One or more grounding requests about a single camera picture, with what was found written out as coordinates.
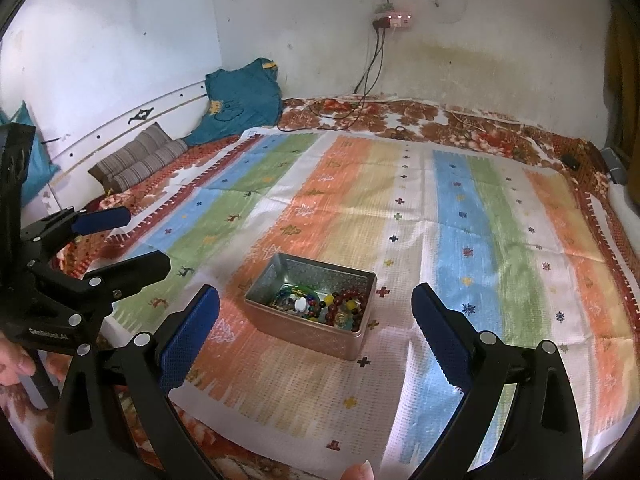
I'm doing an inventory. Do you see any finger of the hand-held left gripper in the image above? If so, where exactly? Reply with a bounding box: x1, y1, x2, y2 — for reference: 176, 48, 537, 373
27, 251, 172, 321
20, 206, 132, 261

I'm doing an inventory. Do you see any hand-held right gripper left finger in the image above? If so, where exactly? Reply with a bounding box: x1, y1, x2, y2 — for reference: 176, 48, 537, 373
52, 284, 221, 480

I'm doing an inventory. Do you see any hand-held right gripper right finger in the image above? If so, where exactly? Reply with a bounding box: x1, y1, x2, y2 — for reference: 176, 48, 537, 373
411, 282, 583, 480

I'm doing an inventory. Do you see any red and yellow bead bracelet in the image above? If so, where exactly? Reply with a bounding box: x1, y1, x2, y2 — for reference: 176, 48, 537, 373
322, 290, 372, 332

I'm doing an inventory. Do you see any white multicolour bead bracelet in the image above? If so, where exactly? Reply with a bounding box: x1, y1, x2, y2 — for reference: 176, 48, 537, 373
270, 286, 326, 322

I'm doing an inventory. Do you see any green bangle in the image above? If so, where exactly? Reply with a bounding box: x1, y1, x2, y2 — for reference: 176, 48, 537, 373
280, 284, 318, 301

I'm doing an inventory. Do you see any silver metal tin box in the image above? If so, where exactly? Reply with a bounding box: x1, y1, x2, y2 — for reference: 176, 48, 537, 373
243, 253, 377, 361

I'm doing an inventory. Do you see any person's left hand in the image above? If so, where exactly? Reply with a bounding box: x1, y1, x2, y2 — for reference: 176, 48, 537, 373
0, 337, 37, 387

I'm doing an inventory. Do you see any person's right hand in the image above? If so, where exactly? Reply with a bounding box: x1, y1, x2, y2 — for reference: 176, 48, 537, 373
341, 462, 376, 480

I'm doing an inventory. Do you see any brown striped cushion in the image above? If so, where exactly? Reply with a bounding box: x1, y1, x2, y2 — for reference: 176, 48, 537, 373
87, 121, 188, 194

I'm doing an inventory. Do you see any white bed headboard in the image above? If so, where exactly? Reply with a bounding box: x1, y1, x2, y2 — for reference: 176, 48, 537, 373
40, 85, 208, 211

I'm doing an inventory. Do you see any teal pillow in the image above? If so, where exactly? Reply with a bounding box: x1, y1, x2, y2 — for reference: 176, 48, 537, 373
0, 101, 60, 208

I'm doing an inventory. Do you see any striped pastel blanket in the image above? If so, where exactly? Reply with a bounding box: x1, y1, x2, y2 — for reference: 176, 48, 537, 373
107, 127, 638, 477

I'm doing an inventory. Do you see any teal garment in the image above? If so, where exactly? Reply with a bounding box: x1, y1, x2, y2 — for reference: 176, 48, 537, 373
187, 57, 283, 147

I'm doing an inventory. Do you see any white cloth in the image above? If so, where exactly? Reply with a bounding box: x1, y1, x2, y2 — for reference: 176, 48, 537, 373
607, 182, 640, 243

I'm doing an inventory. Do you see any grey plastic object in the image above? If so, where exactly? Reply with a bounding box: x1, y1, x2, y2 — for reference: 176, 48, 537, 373
600, 147, 628, 183

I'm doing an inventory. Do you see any yellow-brown curtain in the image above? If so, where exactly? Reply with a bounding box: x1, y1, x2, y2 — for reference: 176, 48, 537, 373
605, 5, 640, 161

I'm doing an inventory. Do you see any pink power strip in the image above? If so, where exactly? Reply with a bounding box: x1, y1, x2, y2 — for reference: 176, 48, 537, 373
371, 11, 415, 30

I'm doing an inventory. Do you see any black cable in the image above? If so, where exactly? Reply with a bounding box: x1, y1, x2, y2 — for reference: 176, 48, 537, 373
305, 27, 388, 121
320, 27, 408, 137

